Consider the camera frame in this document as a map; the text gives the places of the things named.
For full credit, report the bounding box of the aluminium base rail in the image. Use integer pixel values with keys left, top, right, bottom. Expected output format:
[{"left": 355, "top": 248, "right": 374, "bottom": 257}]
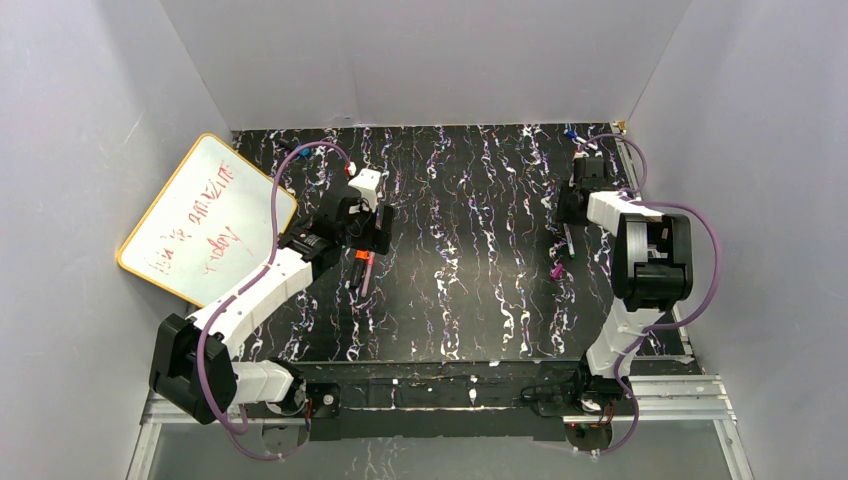
[{"left": 140, "top": 375, "right": 737, "bottom": 425}]

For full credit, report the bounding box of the yellow framed whiteboard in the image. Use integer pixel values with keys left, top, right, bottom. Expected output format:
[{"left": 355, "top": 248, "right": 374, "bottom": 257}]
[{"left": 117, "top": 134, "right": 297, "bottom": 307}]

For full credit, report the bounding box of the blue capped white marker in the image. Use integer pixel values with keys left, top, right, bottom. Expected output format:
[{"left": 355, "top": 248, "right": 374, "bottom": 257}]
[{"left": 565, "top": 130, "right": 598, "bottom": 151}]

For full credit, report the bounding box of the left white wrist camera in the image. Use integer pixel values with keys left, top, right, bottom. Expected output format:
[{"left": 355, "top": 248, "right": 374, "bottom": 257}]
[{"left": 348, "top": 168, "right": 382, "bottom": 211}]

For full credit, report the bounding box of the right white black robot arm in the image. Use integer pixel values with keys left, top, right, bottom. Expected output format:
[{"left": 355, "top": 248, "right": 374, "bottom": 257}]
[{"left": 556, "top": 154, "right": 692, "bottom": 412}]

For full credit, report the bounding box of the green tipped white marker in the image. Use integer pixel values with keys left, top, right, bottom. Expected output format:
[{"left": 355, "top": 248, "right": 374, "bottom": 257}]
[{"left": 562, "top": 224, "right": 576, "bottom": 260}]

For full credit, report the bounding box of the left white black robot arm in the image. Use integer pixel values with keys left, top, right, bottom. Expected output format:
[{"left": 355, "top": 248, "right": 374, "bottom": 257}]
[{"left": 149, "top": 188, "right": 396, "bottom": 425}]

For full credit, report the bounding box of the pink marker pen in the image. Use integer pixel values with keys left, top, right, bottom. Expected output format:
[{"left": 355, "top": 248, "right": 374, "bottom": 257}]
[{"left": 360, "top": 252, "right": 375, "bottom": 296}]

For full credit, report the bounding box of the blue black marker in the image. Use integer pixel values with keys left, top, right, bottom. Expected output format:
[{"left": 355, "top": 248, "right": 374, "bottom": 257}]
[{"left": 276, "top": 140, "right": 312, "bottom": 159}]

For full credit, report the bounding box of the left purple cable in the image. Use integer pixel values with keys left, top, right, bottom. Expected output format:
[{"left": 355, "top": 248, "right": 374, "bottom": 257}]
[{"left": 196, "top": 141, "right": 356, "bottom": 463}]

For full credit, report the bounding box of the orange black marker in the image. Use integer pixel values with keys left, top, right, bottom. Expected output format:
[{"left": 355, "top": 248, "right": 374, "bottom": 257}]
[{"left": 347, "top": 258, "right": 367, "bottom": 290}]

